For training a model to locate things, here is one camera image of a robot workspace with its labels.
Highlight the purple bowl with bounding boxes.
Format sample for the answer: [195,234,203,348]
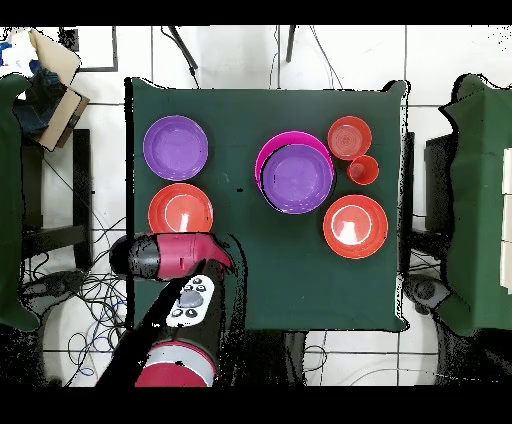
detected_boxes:
[261,143,335,216]
[142,114,210,182]

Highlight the large pink bowl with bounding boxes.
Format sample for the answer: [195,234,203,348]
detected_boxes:
[254,130,335,189]

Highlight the large orange bowl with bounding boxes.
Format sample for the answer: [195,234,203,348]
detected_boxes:
[147,182,215,235]
[322,194,390,260]

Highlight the small orange bowl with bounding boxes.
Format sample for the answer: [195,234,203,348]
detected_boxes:
[326,115,373,162]

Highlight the stack of white boxes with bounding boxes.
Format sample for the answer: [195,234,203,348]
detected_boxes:
[501,147,512,295]

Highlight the dark green tablecloth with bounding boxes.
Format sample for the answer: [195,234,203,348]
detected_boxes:
[125,76,409,332]

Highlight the orange cup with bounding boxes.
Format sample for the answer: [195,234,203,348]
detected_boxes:
[346,154,380,186]

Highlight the black tripod leg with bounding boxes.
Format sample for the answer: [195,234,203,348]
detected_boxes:
[161,25,201,89]
[285,25,297,63]

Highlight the black bench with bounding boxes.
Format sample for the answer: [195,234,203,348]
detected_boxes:
[21,128,94,273]

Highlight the black side stand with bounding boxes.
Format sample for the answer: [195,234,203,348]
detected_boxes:
[423,133,455,233]

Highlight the cardboard box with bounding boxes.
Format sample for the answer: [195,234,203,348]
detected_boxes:
[11,28,91,152]

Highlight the green covered side table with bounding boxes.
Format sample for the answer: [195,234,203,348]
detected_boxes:
[0,73,41,332]
[435,74,512,337]

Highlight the dark blue cloth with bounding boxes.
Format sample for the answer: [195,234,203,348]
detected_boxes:
[13,59,67,137]

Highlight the tangle of black cables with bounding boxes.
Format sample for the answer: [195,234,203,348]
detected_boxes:
[23,215,329,387]

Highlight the black pedestal leg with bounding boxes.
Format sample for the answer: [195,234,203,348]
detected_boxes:
[403,273,451,315]
[19,270,87,309]

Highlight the dark floor frame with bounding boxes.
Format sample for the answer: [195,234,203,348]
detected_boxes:
[59,25,119,73]

